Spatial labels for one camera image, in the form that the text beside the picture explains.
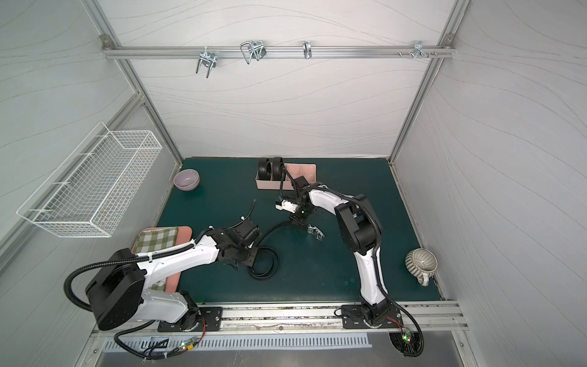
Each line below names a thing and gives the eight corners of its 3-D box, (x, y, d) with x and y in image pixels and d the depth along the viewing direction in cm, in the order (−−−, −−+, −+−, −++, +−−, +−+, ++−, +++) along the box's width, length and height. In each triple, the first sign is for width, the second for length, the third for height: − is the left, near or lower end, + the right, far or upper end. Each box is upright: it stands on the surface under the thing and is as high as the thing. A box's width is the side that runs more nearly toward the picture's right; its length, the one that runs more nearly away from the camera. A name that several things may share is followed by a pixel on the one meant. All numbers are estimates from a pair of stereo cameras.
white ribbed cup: (397, 272, 85) (403, 266, 80) (410, 250, 91) (416, 242, 86) (420, 289, 81) (429, 283, 76) (432, 264, 87) (440, 258, 82)
